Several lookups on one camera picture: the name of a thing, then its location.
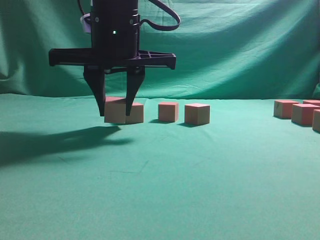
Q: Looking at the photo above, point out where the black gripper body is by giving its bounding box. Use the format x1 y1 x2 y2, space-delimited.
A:
48 13 176 70

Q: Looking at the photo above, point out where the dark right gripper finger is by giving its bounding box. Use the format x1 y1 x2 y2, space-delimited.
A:
125 66 145 116

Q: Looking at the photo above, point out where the black cable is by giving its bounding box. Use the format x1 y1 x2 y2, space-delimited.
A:
77 0 181 32

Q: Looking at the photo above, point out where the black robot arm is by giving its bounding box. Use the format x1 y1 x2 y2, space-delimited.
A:
48 0 181 117

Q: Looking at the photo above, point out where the green cloth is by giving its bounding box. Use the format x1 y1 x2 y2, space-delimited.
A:
0 0 320 240

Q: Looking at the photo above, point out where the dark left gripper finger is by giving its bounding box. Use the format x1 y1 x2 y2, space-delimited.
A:
83 65 106 117

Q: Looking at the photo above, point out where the pink cube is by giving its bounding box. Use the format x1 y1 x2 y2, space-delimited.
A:
312 109 320 133
273 99 299 119
158 102 179 123
125 102 144 124
291 103 320 127
302 99 320 106
104 96 126 124
184 103 211 126

